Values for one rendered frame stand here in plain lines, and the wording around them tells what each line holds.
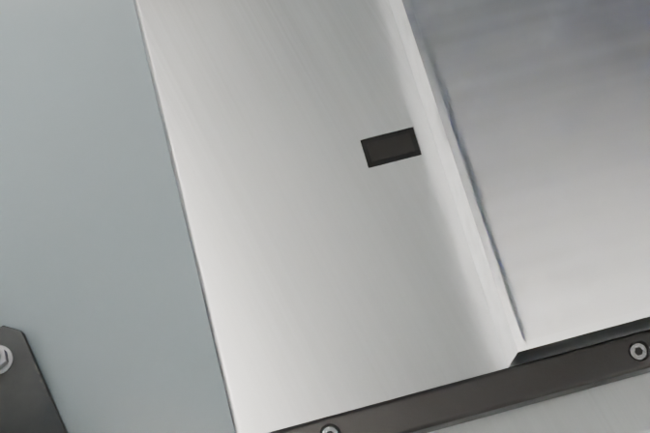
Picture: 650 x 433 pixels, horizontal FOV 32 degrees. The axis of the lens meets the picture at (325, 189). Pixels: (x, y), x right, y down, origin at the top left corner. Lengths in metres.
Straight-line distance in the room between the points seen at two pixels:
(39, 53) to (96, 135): 0.16
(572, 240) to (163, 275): 0.98
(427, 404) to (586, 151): 0.17
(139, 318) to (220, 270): 0.92
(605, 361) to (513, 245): 0.08
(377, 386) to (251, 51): 0.20
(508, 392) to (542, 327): 0.05
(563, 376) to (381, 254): 0.11
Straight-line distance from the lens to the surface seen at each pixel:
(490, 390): 0.57
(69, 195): 1.59
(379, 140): 0.62
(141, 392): 1.50
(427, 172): 0.62
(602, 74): 0.65
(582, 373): 0.57
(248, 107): 0.63
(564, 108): 0.64
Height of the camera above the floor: 1.45
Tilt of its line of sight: 70 degrees down
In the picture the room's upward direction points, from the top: 3 degrees counter-clockwise
